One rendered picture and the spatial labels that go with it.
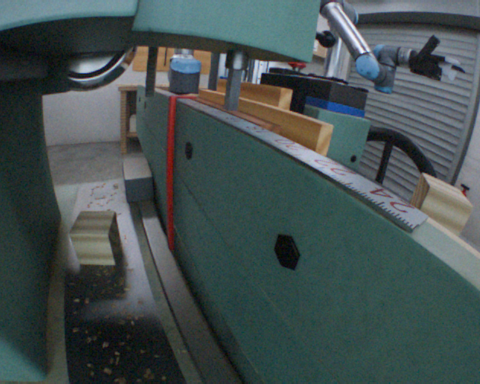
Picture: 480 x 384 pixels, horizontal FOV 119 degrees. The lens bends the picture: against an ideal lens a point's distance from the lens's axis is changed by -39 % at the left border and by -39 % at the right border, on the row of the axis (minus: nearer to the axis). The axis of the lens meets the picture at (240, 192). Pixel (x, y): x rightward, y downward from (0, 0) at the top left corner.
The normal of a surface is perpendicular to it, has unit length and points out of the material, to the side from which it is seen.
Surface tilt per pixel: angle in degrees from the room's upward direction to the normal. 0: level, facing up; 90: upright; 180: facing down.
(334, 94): 90
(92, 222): 0
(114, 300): 0
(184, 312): 0
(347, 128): 90
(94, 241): 90
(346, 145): 90
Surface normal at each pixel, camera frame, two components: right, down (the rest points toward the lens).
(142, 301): 0.14, -0.88
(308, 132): -0.86, 0.11
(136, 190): 0.48, 0.46
